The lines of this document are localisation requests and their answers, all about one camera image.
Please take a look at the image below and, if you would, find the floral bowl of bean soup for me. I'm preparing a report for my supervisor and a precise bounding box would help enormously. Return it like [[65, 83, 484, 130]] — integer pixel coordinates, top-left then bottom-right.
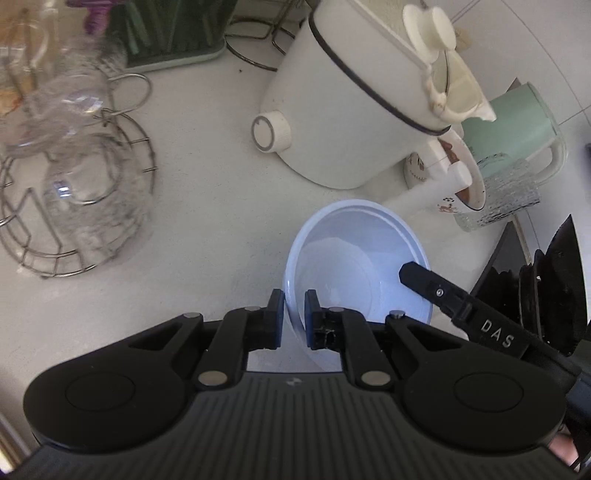
[[403, 128, 488, 214]]

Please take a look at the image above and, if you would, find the black induction cooktop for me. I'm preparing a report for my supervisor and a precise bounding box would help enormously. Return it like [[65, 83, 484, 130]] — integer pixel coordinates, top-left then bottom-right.
[[471, 217, 588, 356]]

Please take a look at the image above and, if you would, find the chopstick holder with chopsticks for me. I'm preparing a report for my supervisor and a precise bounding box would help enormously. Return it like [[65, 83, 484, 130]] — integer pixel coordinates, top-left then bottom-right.
[[107, 0, 238, 73]]

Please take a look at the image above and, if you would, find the white electric cooker pot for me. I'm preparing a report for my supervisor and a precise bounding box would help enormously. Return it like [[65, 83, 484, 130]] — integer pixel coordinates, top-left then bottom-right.
[[252, 1, 496, 190]]

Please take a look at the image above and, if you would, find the upturned cut glass cup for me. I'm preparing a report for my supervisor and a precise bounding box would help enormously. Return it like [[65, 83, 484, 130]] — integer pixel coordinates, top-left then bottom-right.
[[0, 68, 153, 264]]

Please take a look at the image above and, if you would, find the pale blue plastic bowl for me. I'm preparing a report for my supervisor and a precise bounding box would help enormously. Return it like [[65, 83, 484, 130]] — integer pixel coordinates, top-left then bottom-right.
[[283, 200, 433, 372]]

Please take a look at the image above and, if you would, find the mint green kettle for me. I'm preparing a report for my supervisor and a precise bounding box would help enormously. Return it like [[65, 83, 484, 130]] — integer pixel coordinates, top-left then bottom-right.
[[462, 82, 567, 185]]

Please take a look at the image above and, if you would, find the metal wire cup rack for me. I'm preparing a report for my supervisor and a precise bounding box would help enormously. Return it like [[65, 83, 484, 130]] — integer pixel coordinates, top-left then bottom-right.
[[0, 72, 157, 280]]

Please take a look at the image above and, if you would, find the textured glass pitcher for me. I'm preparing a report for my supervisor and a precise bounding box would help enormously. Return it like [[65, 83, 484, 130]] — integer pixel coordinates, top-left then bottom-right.
[[455, 154, 541, 232]]

